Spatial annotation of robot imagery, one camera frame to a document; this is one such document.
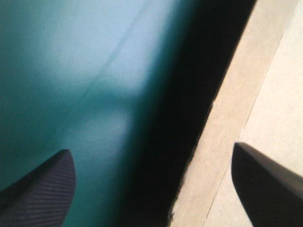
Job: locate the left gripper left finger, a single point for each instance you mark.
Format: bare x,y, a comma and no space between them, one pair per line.
42,191

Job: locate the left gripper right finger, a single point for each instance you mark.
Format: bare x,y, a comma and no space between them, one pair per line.
267,189

